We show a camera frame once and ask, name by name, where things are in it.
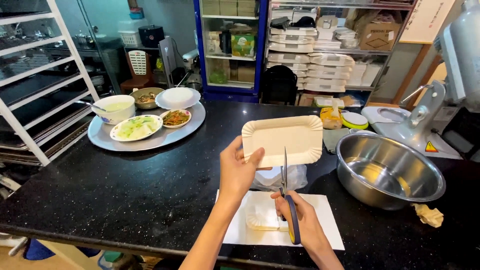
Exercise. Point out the person's left hand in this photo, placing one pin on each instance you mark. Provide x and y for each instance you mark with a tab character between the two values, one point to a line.
236	172

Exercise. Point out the person's right hand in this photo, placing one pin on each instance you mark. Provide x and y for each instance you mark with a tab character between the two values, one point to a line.
303	219

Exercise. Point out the person's right fingers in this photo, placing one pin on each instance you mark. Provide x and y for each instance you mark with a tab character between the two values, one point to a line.
283	208

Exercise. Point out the beige paper plate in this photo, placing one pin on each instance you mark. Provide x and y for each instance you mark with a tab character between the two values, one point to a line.
283	140

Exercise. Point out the clear plastic bag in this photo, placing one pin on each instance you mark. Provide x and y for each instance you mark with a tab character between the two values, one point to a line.
279	178

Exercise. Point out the white paper sheet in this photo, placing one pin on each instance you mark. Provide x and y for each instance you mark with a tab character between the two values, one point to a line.
326	221

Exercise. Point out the grey folded cloth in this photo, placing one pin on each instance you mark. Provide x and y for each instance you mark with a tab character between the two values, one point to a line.
333	139

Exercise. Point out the large steel mixing bowl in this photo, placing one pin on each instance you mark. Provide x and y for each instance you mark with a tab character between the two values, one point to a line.
388	172

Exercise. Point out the green food container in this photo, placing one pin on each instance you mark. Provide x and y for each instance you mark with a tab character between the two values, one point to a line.
328	102

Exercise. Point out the black chair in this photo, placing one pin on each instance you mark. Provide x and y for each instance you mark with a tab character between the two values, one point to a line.
279	84

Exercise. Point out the small plate of stir-fry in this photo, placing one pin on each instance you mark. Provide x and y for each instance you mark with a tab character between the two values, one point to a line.
175	118

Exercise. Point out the round metal serving tray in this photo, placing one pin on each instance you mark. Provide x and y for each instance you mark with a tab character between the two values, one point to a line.
157	137

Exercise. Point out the crumpled brown paper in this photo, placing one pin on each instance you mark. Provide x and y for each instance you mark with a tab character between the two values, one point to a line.
429	215

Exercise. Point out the white upturned plate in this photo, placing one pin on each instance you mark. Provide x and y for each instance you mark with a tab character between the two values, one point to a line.
177	97

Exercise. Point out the plate of green vegetables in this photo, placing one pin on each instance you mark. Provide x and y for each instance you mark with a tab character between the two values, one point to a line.
137	127

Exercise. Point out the blue glass door fridge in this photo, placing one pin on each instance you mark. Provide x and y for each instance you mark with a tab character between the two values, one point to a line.
230	48

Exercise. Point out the metal shelf of packaging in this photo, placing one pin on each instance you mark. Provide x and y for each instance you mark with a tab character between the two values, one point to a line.
337	48

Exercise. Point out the metal bowl of food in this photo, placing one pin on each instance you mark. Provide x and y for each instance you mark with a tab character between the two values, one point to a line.
146	98

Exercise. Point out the white bowl of soup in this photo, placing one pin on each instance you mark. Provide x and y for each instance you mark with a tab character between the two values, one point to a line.
114	108

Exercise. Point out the brown plastic chair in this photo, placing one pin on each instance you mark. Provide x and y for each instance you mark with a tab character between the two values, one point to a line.
138	71

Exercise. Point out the grey stand mixer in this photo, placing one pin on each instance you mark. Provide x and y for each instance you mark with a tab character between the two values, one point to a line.
446	86

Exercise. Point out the black rice cooker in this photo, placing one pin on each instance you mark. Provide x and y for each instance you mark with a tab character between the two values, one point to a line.
151	35

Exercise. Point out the metal spoon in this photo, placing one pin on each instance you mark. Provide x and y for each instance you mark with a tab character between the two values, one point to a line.
90	105

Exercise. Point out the white plastic basket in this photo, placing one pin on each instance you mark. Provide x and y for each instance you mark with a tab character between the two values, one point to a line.
130	38

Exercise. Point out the white baking rack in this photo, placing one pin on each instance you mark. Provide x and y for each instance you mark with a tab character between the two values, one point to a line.
41	86

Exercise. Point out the white wall poster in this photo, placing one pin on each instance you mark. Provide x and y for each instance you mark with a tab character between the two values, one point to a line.
425	20

